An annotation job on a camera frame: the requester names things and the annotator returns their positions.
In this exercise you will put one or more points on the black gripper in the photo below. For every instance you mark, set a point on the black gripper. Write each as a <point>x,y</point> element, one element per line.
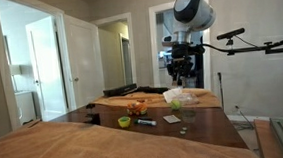
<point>180,53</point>

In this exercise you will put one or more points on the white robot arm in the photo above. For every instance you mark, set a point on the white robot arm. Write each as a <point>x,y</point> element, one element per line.
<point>193,8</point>

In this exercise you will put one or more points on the clear plastic cup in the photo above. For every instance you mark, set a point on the clear plastic cup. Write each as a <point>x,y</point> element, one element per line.
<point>188,115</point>

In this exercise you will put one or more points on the small green-yellow cup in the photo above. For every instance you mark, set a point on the small green-yellow cup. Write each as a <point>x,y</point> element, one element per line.
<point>124,122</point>

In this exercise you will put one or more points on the white tissue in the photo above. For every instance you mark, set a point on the white tissue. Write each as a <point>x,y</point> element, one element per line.
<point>172,94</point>

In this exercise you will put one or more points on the clear glass bowl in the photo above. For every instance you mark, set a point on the clear glass bowl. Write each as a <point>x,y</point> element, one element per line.
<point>189,99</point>

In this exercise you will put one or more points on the flat black bag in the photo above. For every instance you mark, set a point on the flat black bag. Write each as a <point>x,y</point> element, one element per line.
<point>152,89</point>

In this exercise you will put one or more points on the yellow-green tennis ball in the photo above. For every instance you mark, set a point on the yellow-green tennis ball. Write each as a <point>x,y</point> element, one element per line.
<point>175,104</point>

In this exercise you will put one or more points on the orange towel with clutter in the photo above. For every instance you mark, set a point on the orange towel with clutter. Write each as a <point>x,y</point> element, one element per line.
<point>149,100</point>

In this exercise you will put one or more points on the black upright stick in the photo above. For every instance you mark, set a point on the black upright stick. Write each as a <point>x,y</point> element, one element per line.
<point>220,90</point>

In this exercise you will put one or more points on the orange toy truck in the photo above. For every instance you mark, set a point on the orange toy truck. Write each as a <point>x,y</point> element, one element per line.
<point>137,108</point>

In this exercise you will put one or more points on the small coin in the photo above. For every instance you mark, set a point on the small coin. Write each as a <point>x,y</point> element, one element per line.
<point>184,128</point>
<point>182,132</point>

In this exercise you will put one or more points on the black pen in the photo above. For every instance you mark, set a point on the black pen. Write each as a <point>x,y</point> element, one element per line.
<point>145,118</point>

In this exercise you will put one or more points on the white green marker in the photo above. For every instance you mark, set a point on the white green marker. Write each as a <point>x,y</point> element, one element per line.
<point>145,122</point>

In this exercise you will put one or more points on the long black case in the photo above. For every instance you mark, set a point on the long black case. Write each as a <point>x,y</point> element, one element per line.
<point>120,90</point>

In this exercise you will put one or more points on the white door with knob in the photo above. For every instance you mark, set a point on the white door with knob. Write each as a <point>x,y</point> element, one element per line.
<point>85,59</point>

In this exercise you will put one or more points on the black table clamp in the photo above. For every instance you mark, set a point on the black table clamp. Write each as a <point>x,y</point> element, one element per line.
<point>92,116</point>

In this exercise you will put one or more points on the large orange towel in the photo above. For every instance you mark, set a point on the large orange towel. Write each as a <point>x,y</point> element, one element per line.
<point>103,148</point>

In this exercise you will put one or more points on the white panel door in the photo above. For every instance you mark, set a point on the white panel door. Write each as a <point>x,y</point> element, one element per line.
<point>48,65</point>

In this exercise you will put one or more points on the white cabinet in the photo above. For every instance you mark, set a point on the white cabinet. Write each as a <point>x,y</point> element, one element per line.
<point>25,107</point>

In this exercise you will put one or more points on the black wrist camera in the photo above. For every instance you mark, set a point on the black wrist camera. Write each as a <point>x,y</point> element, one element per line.
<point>167,38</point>

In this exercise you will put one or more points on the black stereo camera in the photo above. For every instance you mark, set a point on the black stereo camera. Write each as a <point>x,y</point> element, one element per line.
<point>231,33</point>

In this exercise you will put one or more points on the wall power outlet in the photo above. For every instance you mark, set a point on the wall power outlet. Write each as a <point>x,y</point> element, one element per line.
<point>237,107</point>

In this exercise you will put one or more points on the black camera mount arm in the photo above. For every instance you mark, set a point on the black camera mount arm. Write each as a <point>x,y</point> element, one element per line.
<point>281,49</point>

